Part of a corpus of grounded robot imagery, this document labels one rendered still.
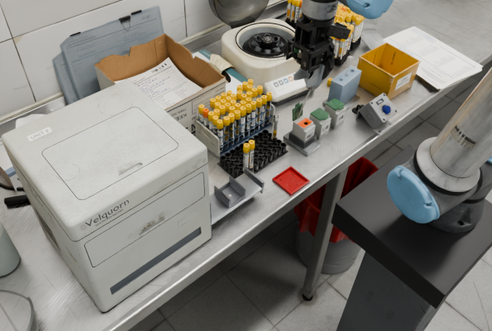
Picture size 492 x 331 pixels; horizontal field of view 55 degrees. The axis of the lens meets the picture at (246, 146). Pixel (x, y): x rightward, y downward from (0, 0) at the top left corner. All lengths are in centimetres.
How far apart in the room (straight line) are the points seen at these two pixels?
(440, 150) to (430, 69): 84
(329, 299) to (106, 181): 138
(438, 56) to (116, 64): 105
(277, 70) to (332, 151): 30
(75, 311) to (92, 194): 32
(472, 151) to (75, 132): 69
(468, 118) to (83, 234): 63
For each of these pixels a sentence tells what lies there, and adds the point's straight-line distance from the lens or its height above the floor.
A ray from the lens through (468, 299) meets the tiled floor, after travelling 223.
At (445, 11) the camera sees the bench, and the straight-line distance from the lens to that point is 208.
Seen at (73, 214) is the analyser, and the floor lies 117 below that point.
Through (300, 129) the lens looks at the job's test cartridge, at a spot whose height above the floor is 94.
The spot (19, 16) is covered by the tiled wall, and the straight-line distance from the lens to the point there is 132.
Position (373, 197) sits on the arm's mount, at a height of 95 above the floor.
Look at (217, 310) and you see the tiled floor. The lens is 199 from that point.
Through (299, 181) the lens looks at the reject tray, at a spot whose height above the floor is 88.
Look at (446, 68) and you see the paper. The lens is 171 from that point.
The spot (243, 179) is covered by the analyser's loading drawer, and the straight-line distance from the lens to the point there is 116.
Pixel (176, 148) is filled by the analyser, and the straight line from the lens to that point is 87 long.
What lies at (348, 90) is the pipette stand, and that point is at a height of 94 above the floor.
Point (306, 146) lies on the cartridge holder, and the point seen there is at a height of 89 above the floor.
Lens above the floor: 179
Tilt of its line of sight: 45 degrees down
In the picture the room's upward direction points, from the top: 2 degrees clockwise
